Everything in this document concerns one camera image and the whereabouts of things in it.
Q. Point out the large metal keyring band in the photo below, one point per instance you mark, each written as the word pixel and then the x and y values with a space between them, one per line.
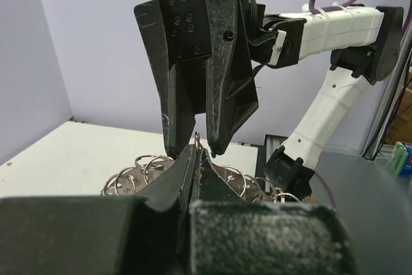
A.
pixel 193 178

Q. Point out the green blue packet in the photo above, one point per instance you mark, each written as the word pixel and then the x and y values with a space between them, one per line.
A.
pixel 401 159

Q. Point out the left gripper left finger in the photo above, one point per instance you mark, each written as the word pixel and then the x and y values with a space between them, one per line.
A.
pixel 139 234

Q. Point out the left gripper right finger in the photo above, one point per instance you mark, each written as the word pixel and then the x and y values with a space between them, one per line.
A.
pixel 228 235

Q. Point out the cardboard box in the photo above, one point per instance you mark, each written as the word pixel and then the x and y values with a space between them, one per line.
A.
pixel 400 128

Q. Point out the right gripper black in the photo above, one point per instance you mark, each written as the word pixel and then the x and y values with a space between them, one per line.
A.
pixel 199 57

